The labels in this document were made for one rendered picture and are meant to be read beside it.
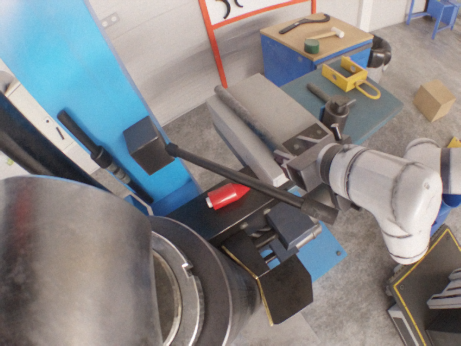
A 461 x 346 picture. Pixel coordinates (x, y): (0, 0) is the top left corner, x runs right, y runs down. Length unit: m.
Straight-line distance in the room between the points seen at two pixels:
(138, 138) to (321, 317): 1.60
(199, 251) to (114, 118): 0.37
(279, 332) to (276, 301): 0.89
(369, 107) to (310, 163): 0.66
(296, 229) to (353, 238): 1.18
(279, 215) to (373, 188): 0.46
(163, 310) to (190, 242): 0.08
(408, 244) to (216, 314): 0.29
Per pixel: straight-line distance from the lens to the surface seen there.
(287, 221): 0.71
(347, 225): 1.86
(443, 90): 3.18
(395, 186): 0.29
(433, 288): 1.77
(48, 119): 1.01
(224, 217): 0.67
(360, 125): 0.92
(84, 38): 0.45
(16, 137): 0.47
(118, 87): 0.49
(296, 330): 1.58
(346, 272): 1.79
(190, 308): 0.22
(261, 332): 1.58
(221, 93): 0.77
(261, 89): 0.81
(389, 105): 1.08
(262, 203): 0.67
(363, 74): 1.09
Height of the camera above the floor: 1.70
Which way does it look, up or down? 58 degrees down
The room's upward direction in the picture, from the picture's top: 20 degrees counter-clockwise
